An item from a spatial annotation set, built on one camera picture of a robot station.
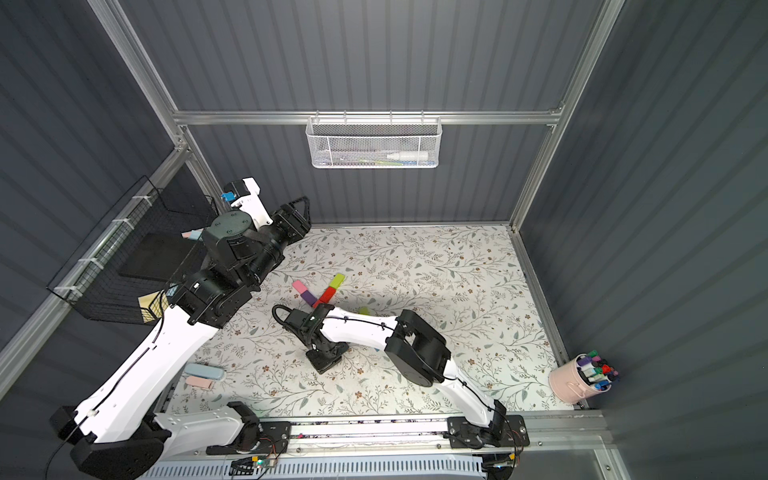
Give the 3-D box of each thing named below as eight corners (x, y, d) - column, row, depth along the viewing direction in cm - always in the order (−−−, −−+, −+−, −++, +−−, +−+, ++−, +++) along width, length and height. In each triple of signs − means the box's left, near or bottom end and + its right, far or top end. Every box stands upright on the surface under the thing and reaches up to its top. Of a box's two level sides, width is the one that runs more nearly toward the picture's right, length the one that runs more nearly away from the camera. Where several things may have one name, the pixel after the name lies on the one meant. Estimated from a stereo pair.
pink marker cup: (555, 403, 80) (581, 388, 69) (544, 370, 86) (567, 351, 75) (592, 403, 80) (624, 388, 69) (579, 370, 86) (607, 351, 75)
